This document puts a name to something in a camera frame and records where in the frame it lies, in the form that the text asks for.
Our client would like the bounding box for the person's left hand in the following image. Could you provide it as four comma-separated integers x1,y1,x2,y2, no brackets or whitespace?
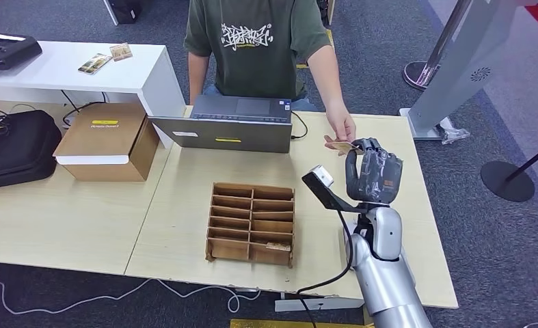
323,101,357,157

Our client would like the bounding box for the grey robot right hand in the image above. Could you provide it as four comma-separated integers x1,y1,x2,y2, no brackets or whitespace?
345,137,405,206

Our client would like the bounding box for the yellow printed ID card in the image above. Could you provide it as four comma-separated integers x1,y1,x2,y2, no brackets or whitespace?
325,141,364,155

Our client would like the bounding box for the brown slotted card organizer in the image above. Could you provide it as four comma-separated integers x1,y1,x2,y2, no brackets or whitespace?
205,182,296,268

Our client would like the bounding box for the person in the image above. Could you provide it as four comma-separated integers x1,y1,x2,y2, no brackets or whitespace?
183,0,358,157

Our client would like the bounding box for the small printed card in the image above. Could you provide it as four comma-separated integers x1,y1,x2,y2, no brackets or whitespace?
109,42,134,62

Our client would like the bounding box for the long printed card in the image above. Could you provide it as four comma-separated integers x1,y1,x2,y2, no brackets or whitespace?
77,53,113,76

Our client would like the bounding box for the clear plastic bag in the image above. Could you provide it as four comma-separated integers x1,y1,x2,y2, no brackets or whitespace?
438,126,471,146

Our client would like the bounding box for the yellow floor tape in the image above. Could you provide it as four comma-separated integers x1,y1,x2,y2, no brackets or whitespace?
295,29,335,70

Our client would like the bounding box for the grey open laptop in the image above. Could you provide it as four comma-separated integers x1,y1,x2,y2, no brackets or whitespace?
148,94,293,154

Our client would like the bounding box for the silver kiosk stand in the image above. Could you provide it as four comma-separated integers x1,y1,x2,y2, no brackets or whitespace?
399,0,523,141

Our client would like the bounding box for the white desk foot bar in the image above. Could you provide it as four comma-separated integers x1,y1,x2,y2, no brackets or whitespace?
274,293,364,313

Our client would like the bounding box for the brown cardboard box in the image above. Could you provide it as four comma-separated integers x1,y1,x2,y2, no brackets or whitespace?
52,102,161,183

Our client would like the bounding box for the black cabinet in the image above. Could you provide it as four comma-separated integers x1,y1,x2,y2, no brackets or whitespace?
103,0,143,26

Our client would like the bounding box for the white side table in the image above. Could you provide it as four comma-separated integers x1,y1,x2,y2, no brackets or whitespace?
0,40,187,150

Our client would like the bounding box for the black carrying case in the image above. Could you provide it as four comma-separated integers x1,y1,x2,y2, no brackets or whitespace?
0,109,63,191

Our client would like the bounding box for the black controller device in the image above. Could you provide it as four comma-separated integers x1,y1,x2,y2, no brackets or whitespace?
0,31,43,71

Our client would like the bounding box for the black laptop power cable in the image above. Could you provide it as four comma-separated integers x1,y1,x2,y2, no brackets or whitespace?
291,111,309,141

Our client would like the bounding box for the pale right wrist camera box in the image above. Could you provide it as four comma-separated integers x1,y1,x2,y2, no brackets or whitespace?
310,165,335,188

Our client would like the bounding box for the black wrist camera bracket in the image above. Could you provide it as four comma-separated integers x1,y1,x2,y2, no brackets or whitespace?
301,172,378,215

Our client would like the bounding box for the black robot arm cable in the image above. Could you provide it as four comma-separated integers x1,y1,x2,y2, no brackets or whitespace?
295,210,355,328

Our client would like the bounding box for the chrome stanchion post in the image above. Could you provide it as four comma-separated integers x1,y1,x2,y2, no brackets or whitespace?
402,0,472,92

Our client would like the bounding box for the black stanchion post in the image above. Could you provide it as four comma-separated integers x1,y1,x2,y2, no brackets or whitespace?
480,137,538,203

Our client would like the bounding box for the black cable under table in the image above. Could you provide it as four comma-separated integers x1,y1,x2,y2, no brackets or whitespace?
60,90,109,128

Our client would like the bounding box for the white floor cable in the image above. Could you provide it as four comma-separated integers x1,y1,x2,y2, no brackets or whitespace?
0,278,262,316

